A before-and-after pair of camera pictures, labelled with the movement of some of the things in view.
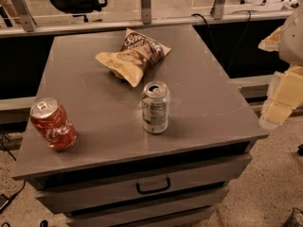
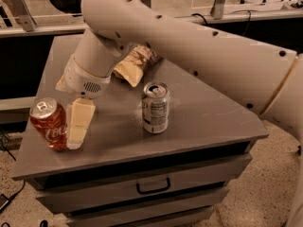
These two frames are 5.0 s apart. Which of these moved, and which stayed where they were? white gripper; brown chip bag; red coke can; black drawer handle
Moved: white gripper
Stayed: red coke can; black drawer handle; brown chip bag
